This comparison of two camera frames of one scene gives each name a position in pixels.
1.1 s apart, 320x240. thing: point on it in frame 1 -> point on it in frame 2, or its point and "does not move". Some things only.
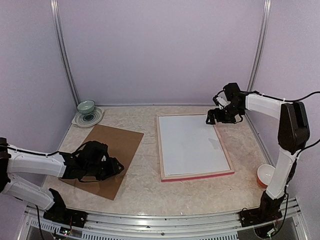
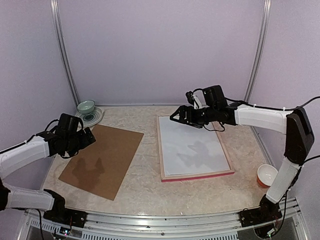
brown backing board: [122, 144] does not move
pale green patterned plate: [89, 120] does not move
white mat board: [191, 146] does not move
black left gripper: [113, 168] -> [85, 141]
